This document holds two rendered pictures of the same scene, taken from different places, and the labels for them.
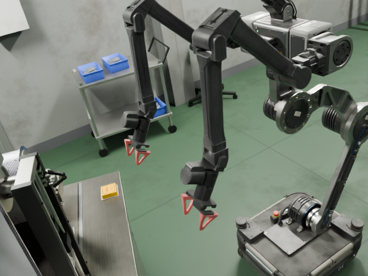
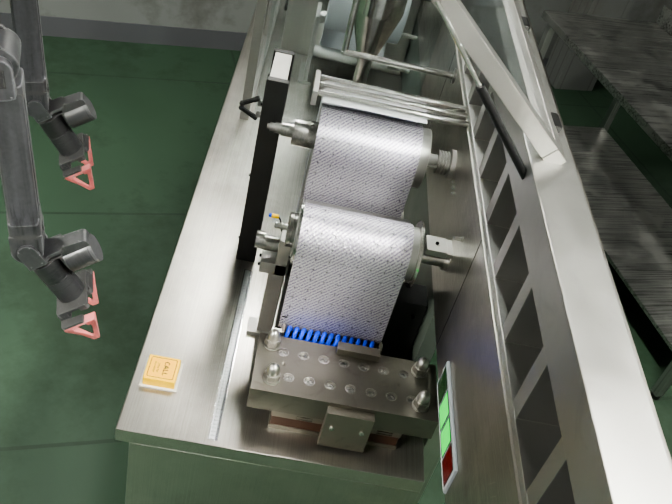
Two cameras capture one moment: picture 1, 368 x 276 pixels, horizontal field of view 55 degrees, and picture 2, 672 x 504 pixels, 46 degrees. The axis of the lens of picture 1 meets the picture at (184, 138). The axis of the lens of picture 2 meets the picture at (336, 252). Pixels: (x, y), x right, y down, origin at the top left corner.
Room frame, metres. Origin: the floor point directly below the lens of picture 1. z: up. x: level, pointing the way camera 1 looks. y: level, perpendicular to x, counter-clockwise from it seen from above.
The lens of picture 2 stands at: (2.43, 0.74, 2.30)
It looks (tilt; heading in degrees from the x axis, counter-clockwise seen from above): 39 degrees down; 183
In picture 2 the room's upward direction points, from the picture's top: 15 degrees clockwise
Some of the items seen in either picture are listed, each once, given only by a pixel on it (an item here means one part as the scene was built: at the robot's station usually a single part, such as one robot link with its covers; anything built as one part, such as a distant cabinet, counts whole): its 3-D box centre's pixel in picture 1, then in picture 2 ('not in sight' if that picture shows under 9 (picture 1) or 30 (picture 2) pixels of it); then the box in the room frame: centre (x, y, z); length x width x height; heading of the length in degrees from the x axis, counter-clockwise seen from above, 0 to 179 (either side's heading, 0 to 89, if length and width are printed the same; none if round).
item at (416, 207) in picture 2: not in sight; (416, 107); (0.01, 0.76, 1.02); 2.24 x 0.04 x 0.24; 9
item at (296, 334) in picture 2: not in sight; (331, 341); (1.19, 0.72, 1.03); 0.21 x 0.04 x 0.03; 99
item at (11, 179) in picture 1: (13, 186); (305, 133); (0.88, 0.53, 1.33); 0.06 x 0.06 x 0.06; 9
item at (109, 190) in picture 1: (109, 190); (162, 371); (1.32, 0.39, 0.91); 0.07 x 0.07 x 0.02; 9
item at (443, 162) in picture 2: not in sight; (438, 161); (0.83, 0.84, 1.33); 0.07 x 0.07 x 0.07; 9
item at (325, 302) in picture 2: not in sight; (337, 306); (1.16, 0.72, 1.11); 0.23 x 0.01 x 0.18; 99
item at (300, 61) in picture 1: (295, 73); not in sight; (1.11, -0.41, 1.43); 0.10 x 0.05 x 0.09; 117
